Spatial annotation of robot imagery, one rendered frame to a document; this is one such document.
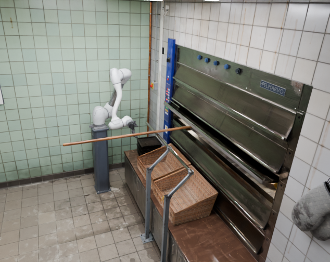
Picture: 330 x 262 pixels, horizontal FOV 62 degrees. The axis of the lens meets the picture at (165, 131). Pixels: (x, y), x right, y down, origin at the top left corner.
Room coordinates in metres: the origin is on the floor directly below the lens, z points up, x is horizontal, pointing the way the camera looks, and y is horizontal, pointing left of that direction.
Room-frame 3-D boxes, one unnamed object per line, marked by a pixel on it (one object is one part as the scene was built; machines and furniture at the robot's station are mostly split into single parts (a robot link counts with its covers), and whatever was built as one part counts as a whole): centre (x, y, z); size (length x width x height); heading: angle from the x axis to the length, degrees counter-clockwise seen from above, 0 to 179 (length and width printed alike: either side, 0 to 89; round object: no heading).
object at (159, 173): (2.92, 0.01, 0.72); 0.56 x 0.49 x 0.28; 25
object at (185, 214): (2.39, -0.23, 0.72); 0.56 x 0.49 x 0.28; 25
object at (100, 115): (3.36, 0.87, 1.17); 0.18 x 0.16 x 0.22; 148
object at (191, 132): (2.52, -0.49, 1.16); 1.80 x 0.06 x 0.04; 24
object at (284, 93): (2.52, -0.49, 1.99); 1.80 x 0.08 x 0.21; 24
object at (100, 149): (3.35, 0.88, 0.50); 0.21 x 0.21 x 1.00; 28
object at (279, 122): (2.51, -0.47, 1.80); 1.79 x 0.11 x 0.19; 24
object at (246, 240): (2.51, -0.47, 0.76); 1.79 x 0.11 x 0.19; 24
